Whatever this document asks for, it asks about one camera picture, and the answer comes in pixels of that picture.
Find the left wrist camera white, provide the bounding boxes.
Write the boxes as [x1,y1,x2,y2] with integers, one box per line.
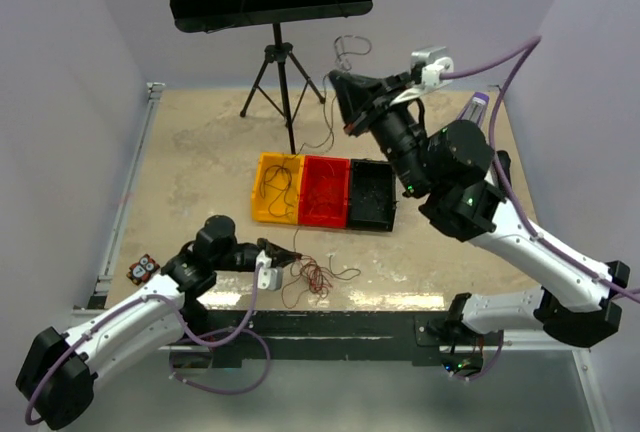
[255,251,283,291]

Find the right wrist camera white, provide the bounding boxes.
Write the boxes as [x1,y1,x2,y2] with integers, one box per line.
[391,46,454,105]

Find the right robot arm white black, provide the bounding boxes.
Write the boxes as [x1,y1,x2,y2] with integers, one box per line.
[328,70,630,348]

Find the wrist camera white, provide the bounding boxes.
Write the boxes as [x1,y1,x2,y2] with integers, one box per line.
[391,46,454,105]
[255,251,283,291]

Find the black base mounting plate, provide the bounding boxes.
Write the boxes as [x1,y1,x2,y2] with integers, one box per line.
[164,308,504,369]

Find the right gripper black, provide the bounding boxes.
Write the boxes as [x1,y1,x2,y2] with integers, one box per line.
[329,69,433,196]

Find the red plastic bin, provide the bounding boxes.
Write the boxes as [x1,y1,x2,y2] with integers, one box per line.
[298,155,351,229]

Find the yellow plastic bin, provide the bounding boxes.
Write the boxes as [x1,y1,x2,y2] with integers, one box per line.
[251,152,305,225]

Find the red black cables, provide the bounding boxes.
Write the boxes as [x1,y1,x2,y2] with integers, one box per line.
[279,229,362,309]

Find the purple metronome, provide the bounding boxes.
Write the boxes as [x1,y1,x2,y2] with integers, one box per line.
[456,92,490,127]

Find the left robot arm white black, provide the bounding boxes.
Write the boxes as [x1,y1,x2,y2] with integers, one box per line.
[16,215,301,431]

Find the black microphone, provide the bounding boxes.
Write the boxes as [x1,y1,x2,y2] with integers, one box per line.
[494,150,512,194]

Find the brown cable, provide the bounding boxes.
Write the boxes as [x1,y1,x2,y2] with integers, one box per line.
[259,154,301,218]

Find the black plastic bin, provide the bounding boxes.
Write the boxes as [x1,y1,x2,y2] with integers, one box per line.
[346,159,397,232]

